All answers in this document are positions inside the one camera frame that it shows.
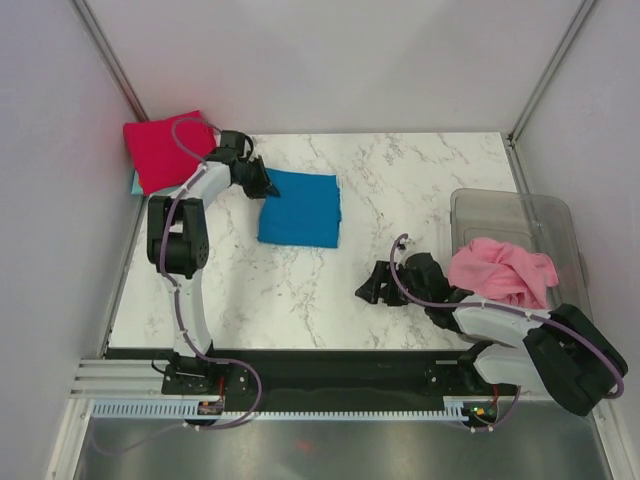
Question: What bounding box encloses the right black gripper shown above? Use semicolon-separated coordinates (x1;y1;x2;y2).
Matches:
355;260;429;307

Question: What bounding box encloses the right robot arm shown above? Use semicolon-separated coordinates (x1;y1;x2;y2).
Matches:
355;253;629;416

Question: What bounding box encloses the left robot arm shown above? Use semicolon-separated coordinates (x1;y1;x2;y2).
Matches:
146;130;280;393

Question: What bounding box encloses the folded red t-shirt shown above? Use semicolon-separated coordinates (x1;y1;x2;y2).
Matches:
123;110;216;196

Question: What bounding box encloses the pink t-shirt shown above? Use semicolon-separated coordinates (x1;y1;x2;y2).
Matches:
447;237;559;309

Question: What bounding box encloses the folded light blue t-shirt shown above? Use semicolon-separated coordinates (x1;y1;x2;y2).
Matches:
131;170;144;196

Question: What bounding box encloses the clear plastic bin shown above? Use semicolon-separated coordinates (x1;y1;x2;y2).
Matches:
437;188;592;346

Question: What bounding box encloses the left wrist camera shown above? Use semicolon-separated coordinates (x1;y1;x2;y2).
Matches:
218;130;254;157

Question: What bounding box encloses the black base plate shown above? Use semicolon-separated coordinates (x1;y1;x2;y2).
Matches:
159;348;521;415

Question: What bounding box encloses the white cable duct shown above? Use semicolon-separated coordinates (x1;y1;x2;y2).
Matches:
91;399;499;422

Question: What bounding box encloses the left aluminium frame post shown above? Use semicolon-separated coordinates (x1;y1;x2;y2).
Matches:
68;0;149;122

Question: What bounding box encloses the aluminium frame post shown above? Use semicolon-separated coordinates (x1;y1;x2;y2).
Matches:
504;0;599;148
68;0;149;122

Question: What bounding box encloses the aluminium rail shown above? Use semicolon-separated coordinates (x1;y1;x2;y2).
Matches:
70;359;163;399

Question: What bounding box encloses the right aluminium frame post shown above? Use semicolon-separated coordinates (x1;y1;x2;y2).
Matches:
504;0;599;148

